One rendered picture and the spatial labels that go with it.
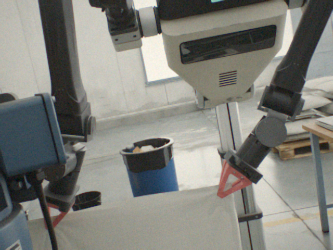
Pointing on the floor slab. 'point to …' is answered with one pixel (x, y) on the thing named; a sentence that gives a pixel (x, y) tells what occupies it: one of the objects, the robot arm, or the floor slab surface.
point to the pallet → (286, 151)
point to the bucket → (87, 200)
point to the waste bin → (151, 166)
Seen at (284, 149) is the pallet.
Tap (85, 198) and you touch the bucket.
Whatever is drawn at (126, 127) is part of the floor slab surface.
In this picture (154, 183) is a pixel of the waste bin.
